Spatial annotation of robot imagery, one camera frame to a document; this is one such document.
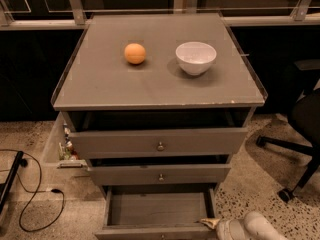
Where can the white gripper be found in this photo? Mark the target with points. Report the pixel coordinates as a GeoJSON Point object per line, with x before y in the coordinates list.
{"type": "Point", "coordinates": [227, 229]}

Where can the grey bottom drawer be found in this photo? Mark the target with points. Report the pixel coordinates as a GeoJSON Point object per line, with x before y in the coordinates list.
{"type": "Point", "coordinates": [158, 213]}

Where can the grey drawer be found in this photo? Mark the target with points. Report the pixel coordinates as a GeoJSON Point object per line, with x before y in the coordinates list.
{"type": "Point", "coordinates": [158, 213]}
{"type": "Point", "coordinates": [160, 170]}
{"type": "Point", "coordinates": [158, 142]}

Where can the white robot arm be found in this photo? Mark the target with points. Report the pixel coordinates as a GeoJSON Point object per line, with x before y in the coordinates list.
{"type": "Point", "coordinates": [253, 226]}

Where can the grey middle drawer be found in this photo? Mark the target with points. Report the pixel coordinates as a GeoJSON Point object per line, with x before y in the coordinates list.
{"type": "Point", "coordinates": [160, 170]}

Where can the grey drawer cabinet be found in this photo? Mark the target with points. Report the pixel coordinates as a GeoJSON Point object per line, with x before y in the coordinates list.
{"type": "Point", "coordinates": [105, 92]}

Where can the grey top drawer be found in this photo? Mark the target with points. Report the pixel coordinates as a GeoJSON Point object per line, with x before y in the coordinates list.
{"type": "Point", "coordinates": [158, 142]}

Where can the white bowl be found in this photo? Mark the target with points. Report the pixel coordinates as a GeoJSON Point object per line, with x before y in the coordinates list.
{"type": "Point", "coordinates": [195, 58]}

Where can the clear plastic storage bin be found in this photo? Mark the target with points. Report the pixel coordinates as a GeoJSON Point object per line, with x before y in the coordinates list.
{"type": "Point", "coordinates": [54, 152]}

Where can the orange fruit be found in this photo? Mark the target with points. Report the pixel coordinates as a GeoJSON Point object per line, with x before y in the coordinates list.
{"type": "Point", "coordinates": [134, 53]}

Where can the black flat device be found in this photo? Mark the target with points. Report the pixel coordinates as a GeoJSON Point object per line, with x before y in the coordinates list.
{"type": "Point", "coordinates": [6, 186]}

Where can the metal window frame rail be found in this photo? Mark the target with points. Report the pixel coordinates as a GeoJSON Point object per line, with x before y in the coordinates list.
{"type": "Point", "coordinates": [74, 14]}

